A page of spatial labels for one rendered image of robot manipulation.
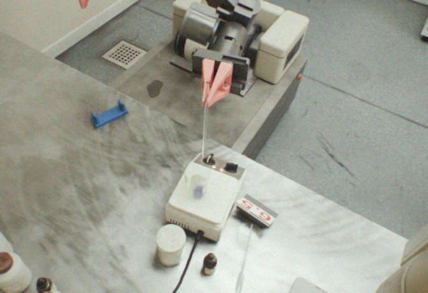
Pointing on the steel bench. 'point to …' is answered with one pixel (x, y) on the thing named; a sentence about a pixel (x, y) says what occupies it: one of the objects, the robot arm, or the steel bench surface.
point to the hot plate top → (217, 209)
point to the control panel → (223, 167)
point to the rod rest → (109, 114)
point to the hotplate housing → (200, 226)
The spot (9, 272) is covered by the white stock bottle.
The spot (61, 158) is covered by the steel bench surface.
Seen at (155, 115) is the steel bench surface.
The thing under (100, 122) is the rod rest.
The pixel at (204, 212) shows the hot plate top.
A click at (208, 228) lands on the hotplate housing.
